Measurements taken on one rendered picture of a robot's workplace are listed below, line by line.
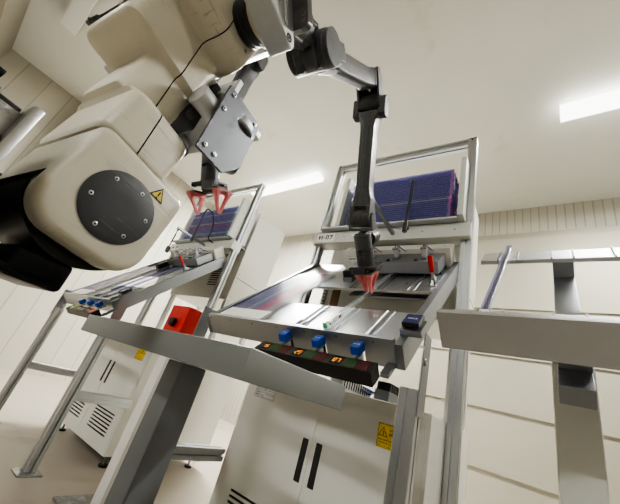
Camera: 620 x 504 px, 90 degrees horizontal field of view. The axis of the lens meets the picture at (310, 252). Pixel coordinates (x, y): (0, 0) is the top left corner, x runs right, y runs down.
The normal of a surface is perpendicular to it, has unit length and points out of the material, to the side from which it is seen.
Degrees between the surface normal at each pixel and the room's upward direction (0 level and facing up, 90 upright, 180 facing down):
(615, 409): 90
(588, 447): 90
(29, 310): 90
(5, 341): 90
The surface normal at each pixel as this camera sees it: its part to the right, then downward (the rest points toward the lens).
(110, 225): 0.87, 0.04
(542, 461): -0.56, -0.49
